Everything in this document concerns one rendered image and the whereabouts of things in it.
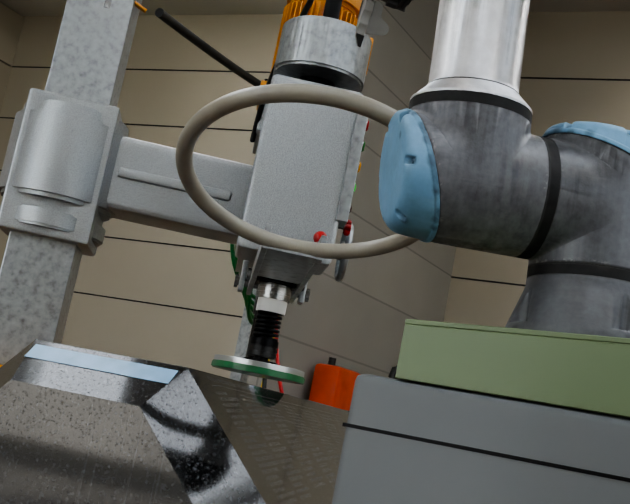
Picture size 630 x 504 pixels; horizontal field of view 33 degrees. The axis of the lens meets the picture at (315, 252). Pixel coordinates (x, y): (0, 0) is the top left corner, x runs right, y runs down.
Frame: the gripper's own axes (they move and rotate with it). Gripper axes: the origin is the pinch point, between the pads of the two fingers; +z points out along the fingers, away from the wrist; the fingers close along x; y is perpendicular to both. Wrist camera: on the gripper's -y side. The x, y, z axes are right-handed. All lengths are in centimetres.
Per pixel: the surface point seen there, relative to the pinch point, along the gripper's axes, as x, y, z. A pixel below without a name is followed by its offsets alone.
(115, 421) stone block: 48, -21, 65
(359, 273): 370, 133, -184
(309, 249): 36.8, 6.1, 25.9
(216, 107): 4.8, -22.3, 26.0
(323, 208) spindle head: 63, 15, -3
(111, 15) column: 113, -43, -79
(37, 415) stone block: 59, -33, 64
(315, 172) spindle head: 60, 11, -10
